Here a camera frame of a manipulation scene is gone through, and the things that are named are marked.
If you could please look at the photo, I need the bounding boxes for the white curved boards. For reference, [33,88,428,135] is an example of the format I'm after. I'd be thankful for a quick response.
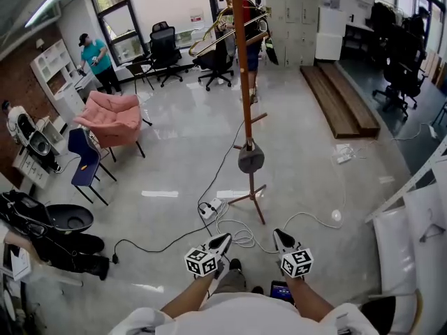
[371,182,447,335]

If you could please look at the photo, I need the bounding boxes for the grey chair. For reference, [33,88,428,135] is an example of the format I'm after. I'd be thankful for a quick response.
[430,98,447,126]

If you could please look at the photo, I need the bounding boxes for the black round case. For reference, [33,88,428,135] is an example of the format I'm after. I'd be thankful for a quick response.
[263,29,280,66]

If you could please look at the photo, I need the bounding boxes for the wooden platform steps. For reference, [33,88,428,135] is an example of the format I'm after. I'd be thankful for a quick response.
[299,61,382,140]

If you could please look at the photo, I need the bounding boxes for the small black chair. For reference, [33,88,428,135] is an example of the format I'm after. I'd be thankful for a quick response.
[124,59,155,94]

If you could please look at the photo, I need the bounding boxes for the wooden chair brown seat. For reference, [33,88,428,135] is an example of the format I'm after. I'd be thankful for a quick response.
[358,287,426,335]

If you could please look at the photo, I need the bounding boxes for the person's right forearm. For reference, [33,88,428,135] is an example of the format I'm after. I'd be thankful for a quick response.
[287,276,335,320]

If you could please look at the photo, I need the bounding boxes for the person's grey trousers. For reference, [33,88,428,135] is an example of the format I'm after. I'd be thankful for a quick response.
[213,266,248,297]

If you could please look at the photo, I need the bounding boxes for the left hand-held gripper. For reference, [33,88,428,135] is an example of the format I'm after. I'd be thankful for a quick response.
[184,232,234,281]

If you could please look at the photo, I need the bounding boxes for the black phone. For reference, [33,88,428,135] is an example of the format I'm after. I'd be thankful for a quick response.
[269,279,297,307]

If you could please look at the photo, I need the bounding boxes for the person's left forearm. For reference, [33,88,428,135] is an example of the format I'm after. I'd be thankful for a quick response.
[160,274,217,321]

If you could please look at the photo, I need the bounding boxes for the white box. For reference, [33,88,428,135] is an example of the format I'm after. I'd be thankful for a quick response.
[1,245,33,283]

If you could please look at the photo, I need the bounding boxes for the grey cap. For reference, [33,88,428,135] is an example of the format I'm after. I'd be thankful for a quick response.
[237,140,265,174]

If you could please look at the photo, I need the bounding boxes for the grey lockers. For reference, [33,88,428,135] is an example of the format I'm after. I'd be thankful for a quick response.
[263,0,321,68]

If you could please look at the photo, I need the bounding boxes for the leaning wooden boards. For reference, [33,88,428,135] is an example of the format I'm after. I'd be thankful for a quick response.
[420,48,447,87]

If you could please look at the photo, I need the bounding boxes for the black power adapter cable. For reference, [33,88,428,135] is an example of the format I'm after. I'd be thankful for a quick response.
[110,217,220,266]

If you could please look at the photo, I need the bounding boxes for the large white power strip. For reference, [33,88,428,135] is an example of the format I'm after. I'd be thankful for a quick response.
[197,197,224,221]

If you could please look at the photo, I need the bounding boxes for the white water dispenser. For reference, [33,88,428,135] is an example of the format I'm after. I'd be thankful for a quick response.
[187,6,207,31]

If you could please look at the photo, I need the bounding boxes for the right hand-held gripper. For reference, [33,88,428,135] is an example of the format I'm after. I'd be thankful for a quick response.
[272,228,315,279]

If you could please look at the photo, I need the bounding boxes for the pink armchair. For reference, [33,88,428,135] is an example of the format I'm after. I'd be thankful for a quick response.
[72,90,154,161]

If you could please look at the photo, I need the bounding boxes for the blue chair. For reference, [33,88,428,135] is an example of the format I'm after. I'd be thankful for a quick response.
[67,127,119,207]

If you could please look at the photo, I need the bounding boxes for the white drawer cabinet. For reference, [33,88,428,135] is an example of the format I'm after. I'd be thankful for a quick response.
[11,147,50,191]

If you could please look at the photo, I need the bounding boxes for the grey wire hanger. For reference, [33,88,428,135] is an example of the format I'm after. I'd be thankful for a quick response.
[417,207,447,244]

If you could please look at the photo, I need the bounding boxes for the person's white shirt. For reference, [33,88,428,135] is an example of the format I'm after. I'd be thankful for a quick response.
[109,290,381,335]

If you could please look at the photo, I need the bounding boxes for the white cubby shelf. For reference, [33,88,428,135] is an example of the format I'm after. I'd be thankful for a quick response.
[29,38,87,119]

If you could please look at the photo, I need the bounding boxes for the coiled white cable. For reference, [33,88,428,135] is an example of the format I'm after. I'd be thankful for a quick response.
[214,202,281,255]

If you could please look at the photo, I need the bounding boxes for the clothes rack with dark clothes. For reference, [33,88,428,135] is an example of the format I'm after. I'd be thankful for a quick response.
[369,0,431,70]

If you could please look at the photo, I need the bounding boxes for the gold clothes hanger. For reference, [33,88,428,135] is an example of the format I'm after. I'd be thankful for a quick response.
[188,0,272,59]

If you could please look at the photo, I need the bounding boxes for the long ceiling light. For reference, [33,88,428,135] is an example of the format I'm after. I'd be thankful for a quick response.
[23,0,74,29]

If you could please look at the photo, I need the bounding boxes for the black office chair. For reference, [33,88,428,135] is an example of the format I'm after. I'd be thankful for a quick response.
[371,22,430,119]
[140,20,185,89]
[191,36,235,92]

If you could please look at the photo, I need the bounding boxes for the brown wooden coat rack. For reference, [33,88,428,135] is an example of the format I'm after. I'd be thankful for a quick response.
[203,0,270,226]

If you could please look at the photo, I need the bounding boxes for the long white cable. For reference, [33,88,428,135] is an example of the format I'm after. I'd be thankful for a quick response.
[281,165,348,230]

